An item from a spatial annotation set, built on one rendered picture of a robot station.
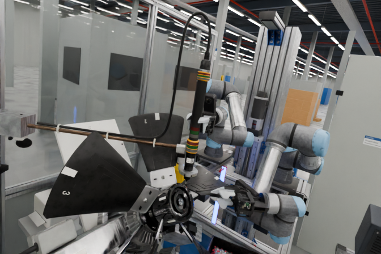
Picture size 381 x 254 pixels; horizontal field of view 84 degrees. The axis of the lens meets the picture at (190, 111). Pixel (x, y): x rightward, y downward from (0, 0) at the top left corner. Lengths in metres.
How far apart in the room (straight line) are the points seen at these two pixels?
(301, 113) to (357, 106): 6.43
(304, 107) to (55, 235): 8.47
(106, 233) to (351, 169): 2.19
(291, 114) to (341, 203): 6.50
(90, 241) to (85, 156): 0.25
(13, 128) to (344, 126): 2.37
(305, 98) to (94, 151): 8.39
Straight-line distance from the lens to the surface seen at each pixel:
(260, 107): 1.56
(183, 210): 0.74
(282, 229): 1.01
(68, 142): 0.92
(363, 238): 1.07
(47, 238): 0.75
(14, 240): 1.45
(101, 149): 0.63
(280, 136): 1.07
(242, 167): 1.70
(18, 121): 0.90
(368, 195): 2.59
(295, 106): 8.85
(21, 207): 1.36
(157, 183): 0.80
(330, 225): 2.73
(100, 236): 0.76
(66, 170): 0.62
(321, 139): 1.06
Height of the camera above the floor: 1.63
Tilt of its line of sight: 10 degrees down
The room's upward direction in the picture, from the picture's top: 9 degrees clockwise
